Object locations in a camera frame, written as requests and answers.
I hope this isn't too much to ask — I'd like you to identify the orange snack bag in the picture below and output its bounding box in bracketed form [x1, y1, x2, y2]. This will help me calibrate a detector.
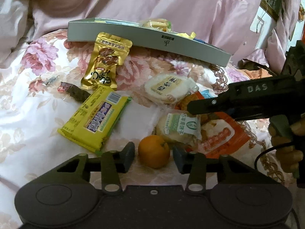
[175, 92, 250, 159]

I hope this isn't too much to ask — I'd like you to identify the yellow candy wrapper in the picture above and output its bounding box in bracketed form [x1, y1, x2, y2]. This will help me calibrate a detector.
[175, 31, 197, 40]

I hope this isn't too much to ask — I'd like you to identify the black cable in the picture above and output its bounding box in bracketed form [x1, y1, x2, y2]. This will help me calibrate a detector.
[254, 144, 296, 172]

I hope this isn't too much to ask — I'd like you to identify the white quilt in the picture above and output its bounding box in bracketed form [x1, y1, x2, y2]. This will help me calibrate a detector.
[0, 0, 36, 62]

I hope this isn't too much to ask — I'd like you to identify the small blue snack packet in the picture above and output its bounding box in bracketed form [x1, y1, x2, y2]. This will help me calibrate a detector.
[200, 89, 216, 99]

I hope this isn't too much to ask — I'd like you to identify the dark red snack packet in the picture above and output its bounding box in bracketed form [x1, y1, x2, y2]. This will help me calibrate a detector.
[57, 81, 92, 102]

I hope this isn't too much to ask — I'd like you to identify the person's right hand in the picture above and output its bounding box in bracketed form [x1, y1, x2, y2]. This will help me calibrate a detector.
[268, 119, 305, 173]

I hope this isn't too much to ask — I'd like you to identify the clear yellow biscuit packet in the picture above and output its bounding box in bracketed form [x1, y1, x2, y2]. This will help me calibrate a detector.
[139, 19, 172, 32]

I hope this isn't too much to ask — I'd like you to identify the grey cardboard box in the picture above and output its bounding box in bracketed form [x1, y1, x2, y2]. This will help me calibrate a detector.
[67, 17, 232, 67]

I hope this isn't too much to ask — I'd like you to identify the yellow snack packet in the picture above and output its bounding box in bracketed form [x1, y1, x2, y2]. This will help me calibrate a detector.
[58, 86, 132, 153]

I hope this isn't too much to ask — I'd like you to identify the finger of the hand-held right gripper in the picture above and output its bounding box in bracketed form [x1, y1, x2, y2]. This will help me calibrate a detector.
[186, 86, 236, 120]

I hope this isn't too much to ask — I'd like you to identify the green label cracker packet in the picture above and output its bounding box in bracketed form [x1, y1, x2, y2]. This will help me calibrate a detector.
[155, 111, 203, 148]

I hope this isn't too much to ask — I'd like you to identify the white round cracker packet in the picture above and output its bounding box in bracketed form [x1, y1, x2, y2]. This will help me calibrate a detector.
[142, 73, 199, 105]

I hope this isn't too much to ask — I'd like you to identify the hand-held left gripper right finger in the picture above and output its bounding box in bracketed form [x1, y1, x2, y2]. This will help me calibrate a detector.
[173, 145, 250, 194]

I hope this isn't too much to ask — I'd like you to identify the floral bedsheet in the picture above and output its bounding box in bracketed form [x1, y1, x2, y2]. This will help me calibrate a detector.
[0, 30, 298, 229]

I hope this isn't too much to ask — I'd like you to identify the crumpled orange wrapper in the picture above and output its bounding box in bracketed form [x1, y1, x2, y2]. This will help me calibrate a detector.
[241, 68, 272, 80]

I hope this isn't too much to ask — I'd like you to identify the pink satin quilt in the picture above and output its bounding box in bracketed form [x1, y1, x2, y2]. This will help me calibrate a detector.
[14, 0, 305, 66]

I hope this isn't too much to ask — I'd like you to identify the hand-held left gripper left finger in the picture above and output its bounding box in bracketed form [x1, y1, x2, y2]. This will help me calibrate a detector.
[56, 141, 136, 195]

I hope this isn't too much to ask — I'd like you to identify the small grey candy wrapper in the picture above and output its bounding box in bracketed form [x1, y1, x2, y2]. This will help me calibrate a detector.
[43, 76, 60, 85]

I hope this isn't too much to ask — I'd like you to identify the gold foil snack packet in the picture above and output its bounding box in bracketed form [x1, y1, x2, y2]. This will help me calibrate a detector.
[80, 32, 133, 91]

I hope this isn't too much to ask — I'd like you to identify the orange mandarin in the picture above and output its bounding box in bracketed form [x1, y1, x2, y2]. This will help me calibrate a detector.
[138, 135, 170, 169]

